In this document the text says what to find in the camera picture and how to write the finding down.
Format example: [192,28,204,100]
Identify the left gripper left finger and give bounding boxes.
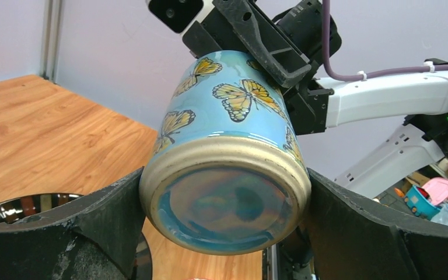
[0,169,144,279]

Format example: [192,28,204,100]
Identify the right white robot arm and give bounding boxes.
[181,1,448,198]

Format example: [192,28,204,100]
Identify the black rimmed white plate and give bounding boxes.
[0,192,153,280]

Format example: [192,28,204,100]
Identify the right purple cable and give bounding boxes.
[321,0,448,82]

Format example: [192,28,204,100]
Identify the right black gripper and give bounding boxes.
[182,0,334,135]

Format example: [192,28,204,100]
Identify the blue butterfly mug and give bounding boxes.
[139,50,311,255]

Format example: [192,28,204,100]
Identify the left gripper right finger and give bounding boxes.
[306,170,448,279]

